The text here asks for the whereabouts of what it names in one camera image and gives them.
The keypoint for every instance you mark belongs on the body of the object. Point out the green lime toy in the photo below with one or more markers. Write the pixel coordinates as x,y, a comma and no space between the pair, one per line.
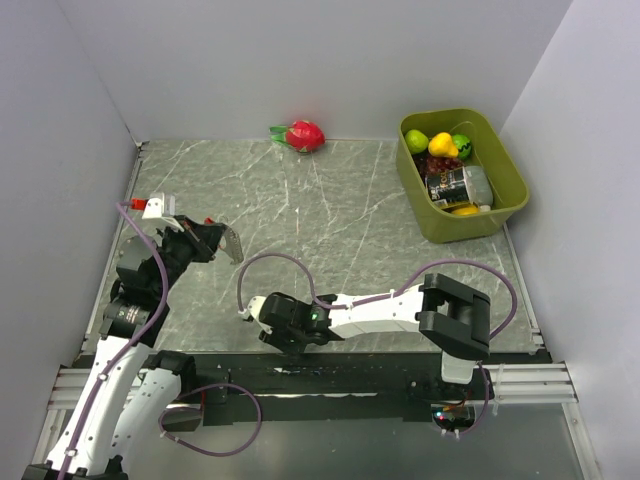
416,141

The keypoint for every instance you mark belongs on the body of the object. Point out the yellow pear toy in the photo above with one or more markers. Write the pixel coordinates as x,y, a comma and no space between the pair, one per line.
442,145

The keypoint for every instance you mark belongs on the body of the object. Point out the dark red grapes toy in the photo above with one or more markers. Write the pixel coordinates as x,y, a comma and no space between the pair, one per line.
428,165

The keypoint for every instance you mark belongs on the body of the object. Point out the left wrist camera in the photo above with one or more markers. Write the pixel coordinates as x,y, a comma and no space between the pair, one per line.
158,206

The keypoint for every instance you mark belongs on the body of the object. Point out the olive green plastic bin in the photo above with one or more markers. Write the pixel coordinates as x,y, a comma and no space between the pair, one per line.
510,191

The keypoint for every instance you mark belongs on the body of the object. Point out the red and silver key organizer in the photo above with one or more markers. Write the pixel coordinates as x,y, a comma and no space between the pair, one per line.
228,242

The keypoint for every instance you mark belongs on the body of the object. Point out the yellow lemon toy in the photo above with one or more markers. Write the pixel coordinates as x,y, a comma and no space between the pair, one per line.
465,210

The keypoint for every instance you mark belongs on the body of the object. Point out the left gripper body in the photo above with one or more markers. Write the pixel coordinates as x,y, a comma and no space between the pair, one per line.
178,250

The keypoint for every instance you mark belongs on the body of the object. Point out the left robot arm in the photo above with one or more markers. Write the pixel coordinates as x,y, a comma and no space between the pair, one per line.
129,385

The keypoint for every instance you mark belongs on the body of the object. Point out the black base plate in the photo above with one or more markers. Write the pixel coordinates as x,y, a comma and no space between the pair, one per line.
240,387

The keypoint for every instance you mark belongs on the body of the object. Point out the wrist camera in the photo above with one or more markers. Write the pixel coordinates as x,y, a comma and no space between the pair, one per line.
252,311
158,206

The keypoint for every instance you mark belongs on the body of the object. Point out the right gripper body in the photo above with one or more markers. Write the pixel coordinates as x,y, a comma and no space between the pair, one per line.
289,341

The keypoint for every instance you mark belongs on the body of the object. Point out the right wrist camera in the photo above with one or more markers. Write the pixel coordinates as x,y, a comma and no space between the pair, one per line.
252,311

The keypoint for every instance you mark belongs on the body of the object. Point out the red dragon fruit toy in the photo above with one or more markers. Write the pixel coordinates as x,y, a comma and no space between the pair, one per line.
302,136

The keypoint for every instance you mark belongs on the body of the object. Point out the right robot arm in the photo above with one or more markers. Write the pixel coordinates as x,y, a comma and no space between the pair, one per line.
453,316

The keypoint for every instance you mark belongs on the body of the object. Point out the black labelled cup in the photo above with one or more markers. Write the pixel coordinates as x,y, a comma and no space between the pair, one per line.
460,187

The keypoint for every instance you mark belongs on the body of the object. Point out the green watermelon toy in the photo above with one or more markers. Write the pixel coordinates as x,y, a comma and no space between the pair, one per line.
463,145

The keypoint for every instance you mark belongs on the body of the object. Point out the aluminium rail frame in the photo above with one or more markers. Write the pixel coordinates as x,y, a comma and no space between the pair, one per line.
513,378

